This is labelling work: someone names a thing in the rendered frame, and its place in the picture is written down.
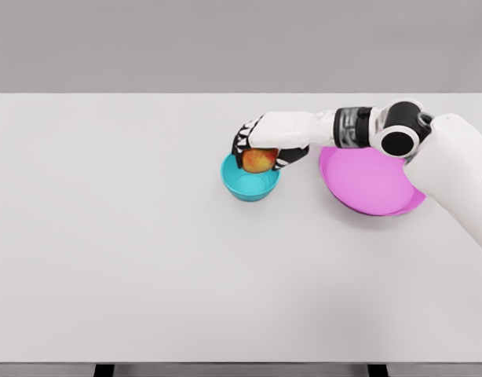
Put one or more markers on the pink plate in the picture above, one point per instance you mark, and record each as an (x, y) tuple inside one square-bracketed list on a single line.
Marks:
[(368, 182)]

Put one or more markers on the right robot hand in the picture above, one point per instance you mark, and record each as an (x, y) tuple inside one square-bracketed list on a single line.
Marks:
[(278, 129)]

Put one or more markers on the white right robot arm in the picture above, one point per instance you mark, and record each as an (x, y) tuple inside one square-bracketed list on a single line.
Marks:
[(441, 157)]

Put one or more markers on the blue bowl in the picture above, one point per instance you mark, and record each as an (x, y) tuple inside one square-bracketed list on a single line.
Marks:
[(249, 186)]

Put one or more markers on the red yellow apple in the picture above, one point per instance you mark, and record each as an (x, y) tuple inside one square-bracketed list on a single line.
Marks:
[(258, 160)]

